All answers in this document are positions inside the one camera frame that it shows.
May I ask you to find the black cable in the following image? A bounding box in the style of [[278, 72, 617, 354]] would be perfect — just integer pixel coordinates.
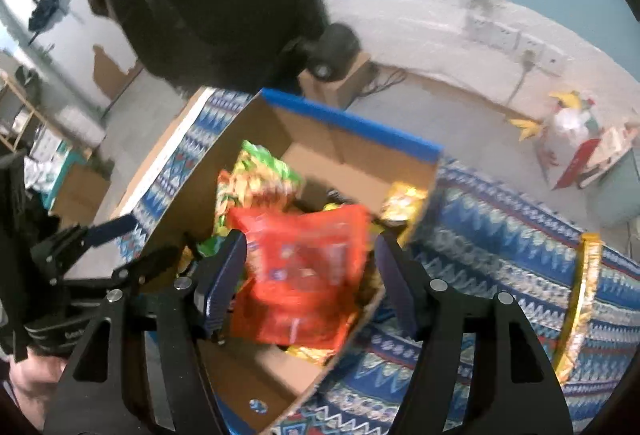
[[360, 67, 408, 98]]

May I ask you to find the person's left hand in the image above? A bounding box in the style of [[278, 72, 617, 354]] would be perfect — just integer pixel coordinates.
[[10, 355, 67, 431]]

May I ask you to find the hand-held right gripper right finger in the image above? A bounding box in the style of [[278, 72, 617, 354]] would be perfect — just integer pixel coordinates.
[[374, 232, 573, 435]]

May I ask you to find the red paper bag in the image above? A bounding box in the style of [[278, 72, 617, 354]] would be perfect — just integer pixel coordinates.
[[552, 139, 601, 190]]

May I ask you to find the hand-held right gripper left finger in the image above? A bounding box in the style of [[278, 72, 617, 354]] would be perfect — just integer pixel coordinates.
[[42, 230, 248, 435]]

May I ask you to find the long yellow snack packet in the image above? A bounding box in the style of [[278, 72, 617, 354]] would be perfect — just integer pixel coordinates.
[[555, 232, 606, 383]]

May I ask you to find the small cardboard box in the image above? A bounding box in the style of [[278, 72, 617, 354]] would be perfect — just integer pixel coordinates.
[[299, 52, 373, 110]]

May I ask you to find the cardboard box with blue rim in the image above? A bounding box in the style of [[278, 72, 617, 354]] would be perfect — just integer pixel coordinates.
[[145, 87, 443, 433]]

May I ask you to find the grey plug cable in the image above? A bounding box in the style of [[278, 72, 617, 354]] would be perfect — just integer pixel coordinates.
[[505, 50, 536, 108]]

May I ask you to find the green snack packet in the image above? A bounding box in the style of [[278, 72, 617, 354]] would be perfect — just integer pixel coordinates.
[[212, 140, 306, 256]]

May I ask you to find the golden snack packet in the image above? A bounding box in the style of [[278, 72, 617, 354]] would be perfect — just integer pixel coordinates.
[[382, 182, 431, 228]]

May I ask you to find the white wall socket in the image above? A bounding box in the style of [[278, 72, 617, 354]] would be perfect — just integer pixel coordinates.
[[542, 47, 568, 76], [492, 22, 518, 48], [465, 12, 493, 40], [517, 35, 543, 63]]

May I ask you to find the red snack packet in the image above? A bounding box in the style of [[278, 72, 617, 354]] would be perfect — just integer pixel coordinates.
[[227, 205, 373, 351]]

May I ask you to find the wooden rack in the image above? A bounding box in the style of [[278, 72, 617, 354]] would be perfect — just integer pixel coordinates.
[[0, 70, 56, 150]]

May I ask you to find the blue patterned blanket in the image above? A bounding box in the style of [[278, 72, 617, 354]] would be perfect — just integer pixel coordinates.
[[117, 87, 636, 435]]

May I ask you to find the teal bin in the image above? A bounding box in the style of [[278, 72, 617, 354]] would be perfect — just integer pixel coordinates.
[[587, 150, 640, 228]]

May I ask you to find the dark umbrella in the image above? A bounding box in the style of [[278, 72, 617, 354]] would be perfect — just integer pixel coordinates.
[[27, 0, 71, 33]]

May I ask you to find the white plastic bag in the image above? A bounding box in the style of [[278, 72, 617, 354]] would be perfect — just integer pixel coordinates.
[[540, 107, 601, 180]]

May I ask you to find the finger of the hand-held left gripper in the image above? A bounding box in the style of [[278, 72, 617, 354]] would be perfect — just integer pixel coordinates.
[[112, 245, 182, 289], [31, 215, 139, 281]]

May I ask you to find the brown cardboard box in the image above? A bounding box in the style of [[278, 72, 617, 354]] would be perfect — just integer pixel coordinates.
[[52, 162, 111, 228]]

